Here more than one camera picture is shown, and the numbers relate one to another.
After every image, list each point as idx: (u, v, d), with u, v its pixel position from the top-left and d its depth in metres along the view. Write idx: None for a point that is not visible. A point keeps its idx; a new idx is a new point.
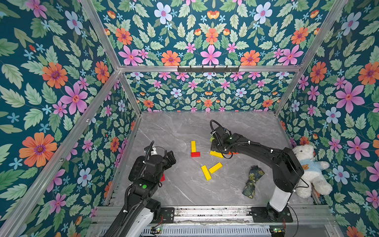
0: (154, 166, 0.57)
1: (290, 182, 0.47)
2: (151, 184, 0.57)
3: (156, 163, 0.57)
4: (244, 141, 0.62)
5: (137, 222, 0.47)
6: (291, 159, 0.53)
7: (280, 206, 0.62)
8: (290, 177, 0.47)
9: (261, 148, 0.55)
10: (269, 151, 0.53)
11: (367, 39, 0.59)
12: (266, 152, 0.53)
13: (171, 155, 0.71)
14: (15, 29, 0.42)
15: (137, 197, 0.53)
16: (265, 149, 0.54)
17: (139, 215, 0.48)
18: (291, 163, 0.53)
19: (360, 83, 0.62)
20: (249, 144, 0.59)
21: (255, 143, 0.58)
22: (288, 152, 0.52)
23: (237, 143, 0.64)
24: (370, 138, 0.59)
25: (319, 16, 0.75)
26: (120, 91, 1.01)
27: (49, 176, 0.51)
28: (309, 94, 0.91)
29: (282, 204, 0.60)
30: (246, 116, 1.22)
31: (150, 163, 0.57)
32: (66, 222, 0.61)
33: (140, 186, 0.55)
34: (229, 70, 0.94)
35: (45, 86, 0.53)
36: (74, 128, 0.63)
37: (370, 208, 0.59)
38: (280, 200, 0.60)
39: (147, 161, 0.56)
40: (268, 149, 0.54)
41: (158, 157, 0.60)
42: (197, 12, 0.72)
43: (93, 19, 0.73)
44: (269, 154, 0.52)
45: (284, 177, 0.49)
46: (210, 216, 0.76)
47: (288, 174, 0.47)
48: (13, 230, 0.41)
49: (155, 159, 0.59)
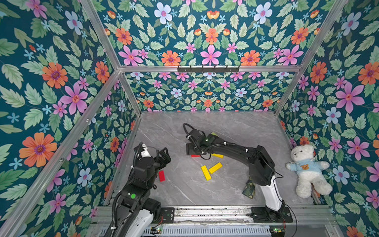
0: (144, 171, 0.50)
1: (265, 177, 0.52)
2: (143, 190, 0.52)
3: (146, 167, 0.51)
4: (220, 142, 0.63)
5: (137, 225, 0.59)
6: (263, 154, 0.58)
7: (275, 205, 0.63)
8: (265, 173, 0.51)
9: (237, 148, 0.58)
10: (244, 151, 0.55)
11: (367, 39, 0.59)
12: (241, 152, 0.57)
13: (166, 155, 0.64)
14: (15, 29, 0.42)
15: (126, 209, 0.48)
16: (240, 149, 0.57)
17: (139, 218, 0.61)
18: (264, 158, 0.58)
19: (360, 83, 0.62)
20: (225, 145, 0.61)
21: (230, 144, 0.60)
22: (261, 149, 0.57)
23: (213, 145, 0.66)
24: (370, 138, 0.59)
25: (319, 16, 0.75)
26: (120, 91, 1.01)
27: (49, 176, 0.51)
28: (309, 94, 0.91)
29: (275, 201, 0.62)
30: (246, 116, 1.22)
31: (140, 168, 0.50)
32: (66, 222, 0.61)
33: (129, 196, 0.50)
34: (229, 70, 0.94)
35: (45, 86, 0.53)
36: (74, 128, 0.63)
37: (370, 208, 0.59)
38: (271, 197, 0.62)
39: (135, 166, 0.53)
40: (243, 149, 0.56)
41: (148, 161, 0.53)
42: (197, 12, 0.72)
43: (93, 19, 0.73)
44: (244, 153, 0.56)
45: (259, 174, 0.53)
46: (210, 216, 0.76)
47: (262, 170, 0.51)
48: (13, 230, 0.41)
49: (145, 163, 0.52)
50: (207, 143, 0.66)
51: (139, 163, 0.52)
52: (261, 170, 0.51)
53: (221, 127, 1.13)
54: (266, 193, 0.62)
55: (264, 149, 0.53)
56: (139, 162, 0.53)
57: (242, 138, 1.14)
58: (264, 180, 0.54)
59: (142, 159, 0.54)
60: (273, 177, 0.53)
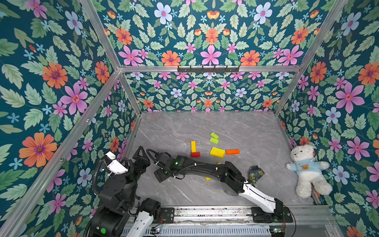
0: (111, 199, 0.38)
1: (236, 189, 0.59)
2: (116, 219, 0.41)
3: (114, 194, 0.38)
4: (191, 163, 0.64)
5: (136, 229, 0.59)
6: (231, 169, 0.65)
7: (268, 208, 0.64)
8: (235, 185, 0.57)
9: (208, 168, 0.61)
10: (215, 170, 0.59)
11: (367, 39, 0.59)
12: (213, 172, 0.61)
13: (143, 159, 0.51)
14: (15, 29, 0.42)
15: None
16: (211, 168, 0.60)
17: (139, 221, 0.62)
18: (231, 171, 0.63)
19: (359, 83, 0.62)
20: (197, 166, 0.64)
21: (201, 164, 0.62)
22: (227, 165, 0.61)
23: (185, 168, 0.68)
24: (370, 138, 0.59)
25: (319, 16, 0.75)
26: (120, 91, 1.01)
27: (49, 176, 0.51)
28: (309, 95, 0.91)
29: (265, 205, 0.64)
30: (246, 116, 1.22)
31: (106, 196, 0.38)
32: (66, 222, 0.61)
33: (98, 229, 0.39)
34: (229, 70, 0.94)
35: (45, 86, 0.53)
36: (74, 128, 0.63)
37: (369, 208, 0.59)
38: (258, 202, 0.65)
39: (100, 193, 0.38)
40: (213, 167, 0.60)
41: (118, 182, 0.40)
42: (197, 12, 0.72)
43: (93, 19, 0.73)
44: (215, 172, 0.60)
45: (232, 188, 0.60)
46: (210, 216, 0.76)
47: (232, 183, 0.56)
48: (13, 231, 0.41)
49: (113, 187, 0.39)
50: (178, 167, 0.67)
51: (106, 187, 0.39)
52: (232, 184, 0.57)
53: (221, 127, 1.13)
54: (254, 200, 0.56)
55: (230, 164, 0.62)
56: (105, 185, 0.39)
57: (242, 138, 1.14)
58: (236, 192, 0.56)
59: (110, 180, 0.40)
60: (246, 183, 0.62)
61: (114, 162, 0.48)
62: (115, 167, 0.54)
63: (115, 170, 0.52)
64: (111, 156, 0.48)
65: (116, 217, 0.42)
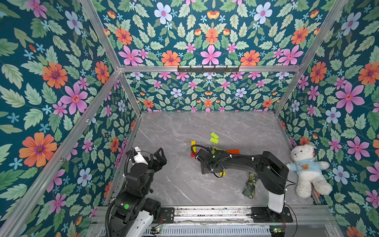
0: (136, 180, 0.47)
1: (280, 184, 0.48)
2: (136, 199, 0.49)
3: (139, 176, 0.48)
4: (227, 155, 0.62)
5: (136, 227, 0.59)
6: (272, 160, 0.55)
7: (278, 208, 0.62)
8: (278, 180, 0.48)
9: (243, 158, 0.56)
10: (251, 160, 0.54)
11: (367, 39, 0.59)
12: (248, 162, 0.54)
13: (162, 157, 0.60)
14: (15, 29, 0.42)
15: (119, 221, 0.46)
16: (247, 159, 0.55)
17: (139, 220, 0.62)
18: (274, 164, 0.54)
19: (360, 83, 0.62)
20: (232, 158, 0.60)
21: (236, 155, 0.59)
22: (268, 155, 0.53)
23: (220, 160, 0.64)
24: (370, 138, 0.59)
25: (319, 16, 0.75)
26: (120, 91, 1.01)
27: (50, 176, 0.51)
28: (309, 94, 0.91)
29: (280, 204, 0.60)
30: (246, 116, 1.22)
31: (132, 177, 0.47)
32: (66, 222, 0.61)
33: (122, 206, 0.47)
34: (229, 70, 0.94)
35: (45, 86, 0.53)
36: (74, 128, 0.63)
37: (370, 208, 0.59)
38: (276, 200, 0.60)
39: (127, 175, 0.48)
40: (249, 158, 0.55)
41: (141, 167, 0.50)
42: (197, 12, 0.72)
43: (93, 19, 0.73)
44: (251, 163, 0.53)
45: (272, 181, 0.49)
46: (210, 216, 0.76)
47: (274, 177, 0.48)
48: (13, 230, 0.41)
49: (138, 171, 0.49)
50: (214, 160, 0.66)
51: (132, 171, 0.49)
52: (274, 178, 0.47)
53: (221, 127, 1.13)
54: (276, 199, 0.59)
55: (271, 155, 0.51)
56: (131, 169, 0.49)
57: (242, 138, 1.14)
58: (280, 188, 0.49)
59: (135, 166, 0.50)
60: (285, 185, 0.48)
61: (138, 154, 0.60)
62: (139, 158, 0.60)
63: (139, 160, 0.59)
64: (136, 149, 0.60)
65: (136, 198, 0.50)
